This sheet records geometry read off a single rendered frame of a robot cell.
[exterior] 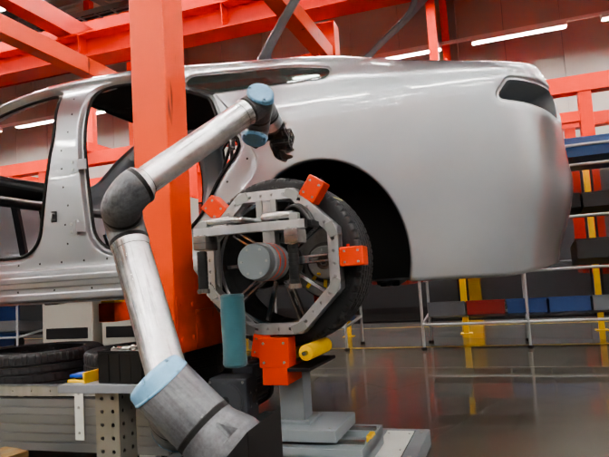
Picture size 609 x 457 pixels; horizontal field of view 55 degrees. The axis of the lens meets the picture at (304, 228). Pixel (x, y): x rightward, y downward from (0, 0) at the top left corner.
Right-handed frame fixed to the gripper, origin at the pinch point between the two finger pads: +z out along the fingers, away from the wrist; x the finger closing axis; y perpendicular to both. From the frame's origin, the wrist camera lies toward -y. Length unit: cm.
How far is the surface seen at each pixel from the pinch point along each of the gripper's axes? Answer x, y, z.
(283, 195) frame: -19.9, 3.8, -2.3
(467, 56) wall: 770, 38, 650
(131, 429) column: -105, -50, 20
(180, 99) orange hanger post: 18.7, -40.8, -21.9
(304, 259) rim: -38.5, 9.3, 15.0
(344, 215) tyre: -25.4, 26.6, 5.7
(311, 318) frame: -63, 15, 16
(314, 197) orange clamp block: -23.8, 17.4, -5.1
